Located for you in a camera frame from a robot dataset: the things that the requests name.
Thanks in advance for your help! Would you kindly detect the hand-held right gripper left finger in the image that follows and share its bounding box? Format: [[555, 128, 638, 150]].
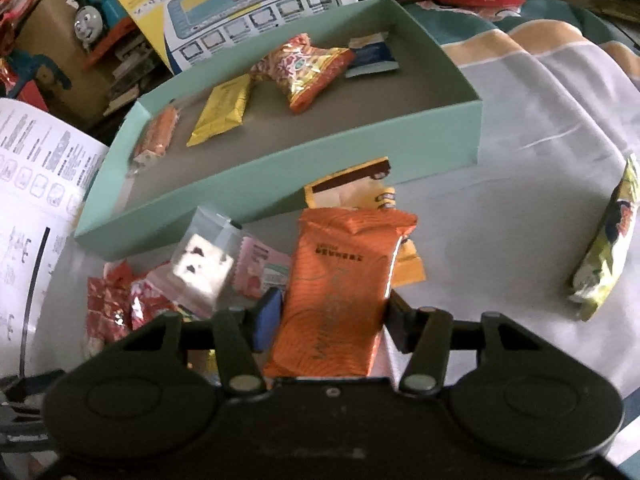
[[100, 287, 284, 395]]

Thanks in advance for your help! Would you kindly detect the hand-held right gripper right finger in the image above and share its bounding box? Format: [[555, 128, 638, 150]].
[[382, 290, 537, 395]]

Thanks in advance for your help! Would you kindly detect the plain orange snack packet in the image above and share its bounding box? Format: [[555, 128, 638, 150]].
[[262, 206, 418, 380]]

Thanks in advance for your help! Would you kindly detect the red shiny snack packet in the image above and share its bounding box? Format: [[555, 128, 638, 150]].
[[86, 260, 136, 358], [129, 272, 187, 333]]

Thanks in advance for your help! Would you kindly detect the mint green cardboard box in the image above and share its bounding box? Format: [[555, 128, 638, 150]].
[[74, 0, 485, 262]]

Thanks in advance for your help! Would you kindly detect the green floral snack packet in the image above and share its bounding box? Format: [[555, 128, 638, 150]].
[[567, 152, 640, 322]]

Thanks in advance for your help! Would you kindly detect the orange patterned snack bag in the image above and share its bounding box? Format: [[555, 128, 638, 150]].
[[249, 33, 357, 115]]

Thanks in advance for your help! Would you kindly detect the pink snack packet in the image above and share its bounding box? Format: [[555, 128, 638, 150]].
[[231, 236, 292, 307]]

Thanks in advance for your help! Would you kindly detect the yellow orange snack packet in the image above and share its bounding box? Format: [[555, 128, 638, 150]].
[[372, 186, 427, 288]]

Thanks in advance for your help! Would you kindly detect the clear packet with white cube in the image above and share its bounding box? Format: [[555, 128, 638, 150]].
[[150, 204, 246, 320]]

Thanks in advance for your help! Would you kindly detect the yellow and brown snack packet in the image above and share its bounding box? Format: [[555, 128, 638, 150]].
[[304, 157, 392, 211]]

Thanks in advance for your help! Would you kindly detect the striped blanket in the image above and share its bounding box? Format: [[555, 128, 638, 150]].
[[30, 0, 640, 480]]

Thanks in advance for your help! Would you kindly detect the slim orange snack bar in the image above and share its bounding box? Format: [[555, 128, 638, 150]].
[[131, 106, 181, 167]]

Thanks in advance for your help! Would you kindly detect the white instruction sheet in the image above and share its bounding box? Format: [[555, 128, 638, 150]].
[[0, 97, 110, 378]]

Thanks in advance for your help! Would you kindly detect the white and blue snack packet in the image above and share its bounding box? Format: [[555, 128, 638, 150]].
[[344, 31, 401, 79]]

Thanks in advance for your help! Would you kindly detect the white yellow toy tablet box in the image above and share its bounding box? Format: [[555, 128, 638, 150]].
[[112, 0, 359, 77]]

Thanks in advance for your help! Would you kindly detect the blue toy train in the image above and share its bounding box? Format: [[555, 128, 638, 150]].
[[72, 0, 137, 68]]

